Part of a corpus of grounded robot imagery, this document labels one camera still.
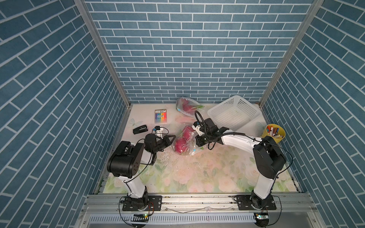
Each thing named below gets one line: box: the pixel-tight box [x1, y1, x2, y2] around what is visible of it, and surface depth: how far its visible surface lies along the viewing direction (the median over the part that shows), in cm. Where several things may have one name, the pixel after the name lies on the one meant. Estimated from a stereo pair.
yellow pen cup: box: [260, 123, 286, 144], surface depth 91 cm
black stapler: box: [132, 124, 149, 135], surface depth 104 cm
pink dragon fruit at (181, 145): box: [174, 136, 191, 155], surface depth 86 cm
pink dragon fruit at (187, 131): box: [182, 125, 196, 142], surface depth 88 cm
